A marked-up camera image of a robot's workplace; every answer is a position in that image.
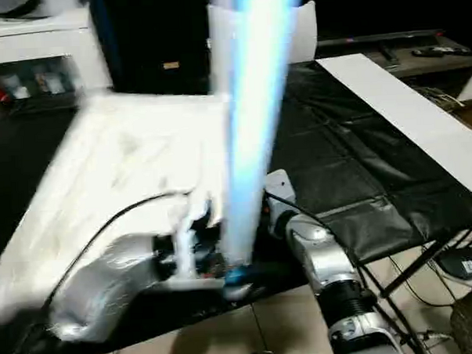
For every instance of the white plastic table top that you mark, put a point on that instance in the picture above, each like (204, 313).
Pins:
(102, 171)

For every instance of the black work mat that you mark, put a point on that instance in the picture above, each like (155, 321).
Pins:
(356, 160)

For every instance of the black metal stand leg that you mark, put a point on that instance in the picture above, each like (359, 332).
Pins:
(420, 263)

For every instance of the white flat panel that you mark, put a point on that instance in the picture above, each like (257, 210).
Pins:
(405, 111)

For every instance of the gold sofa label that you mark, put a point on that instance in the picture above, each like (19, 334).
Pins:
(171, 65)

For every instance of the grey printed cushion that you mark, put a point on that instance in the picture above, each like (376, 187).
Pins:
(304, 33)

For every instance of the grey round floor pedal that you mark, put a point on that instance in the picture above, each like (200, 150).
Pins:
(463, 263)

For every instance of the black flat television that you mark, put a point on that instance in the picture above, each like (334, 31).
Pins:
(379, 38)

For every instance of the black sofa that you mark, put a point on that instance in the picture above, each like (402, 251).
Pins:
(147, 36)

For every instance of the brown low bench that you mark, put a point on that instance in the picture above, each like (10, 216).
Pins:
(431, 64)

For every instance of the white glass-door cabinet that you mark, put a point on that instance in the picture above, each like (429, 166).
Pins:
(38, 44)

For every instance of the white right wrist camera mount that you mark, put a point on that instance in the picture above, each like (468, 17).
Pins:
(281, 187)

